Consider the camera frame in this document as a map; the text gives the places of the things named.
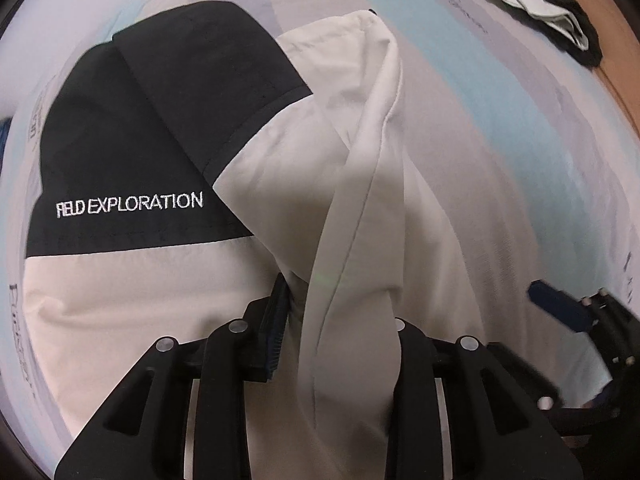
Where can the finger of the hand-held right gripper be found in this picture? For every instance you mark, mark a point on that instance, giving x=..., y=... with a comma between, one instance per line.
x=530, y=372
x=557, y=305

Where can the black and white garment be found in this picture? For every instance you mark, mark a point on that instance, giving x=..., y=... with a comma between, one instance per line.
x=555, y=15

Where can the dark blue cloth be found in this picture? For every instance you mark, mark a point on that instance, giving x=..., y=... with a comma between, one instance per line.
x=4, y=137

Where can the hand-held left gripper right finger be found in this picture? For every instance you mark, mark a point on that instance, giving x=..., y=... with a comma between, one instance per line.
x=415, y=385

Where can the printed pale striped bed sheet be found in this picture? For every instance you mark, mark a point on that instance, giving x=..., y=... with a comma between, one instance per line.
x=525, y=160

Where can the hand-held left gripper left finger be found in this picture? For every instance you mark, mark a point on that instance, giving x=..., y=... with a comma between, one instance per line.
x=272, y=340

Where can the cream and black jacket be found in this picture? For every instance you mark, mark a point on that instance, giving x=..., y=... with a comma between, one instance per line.
x=165, y=170

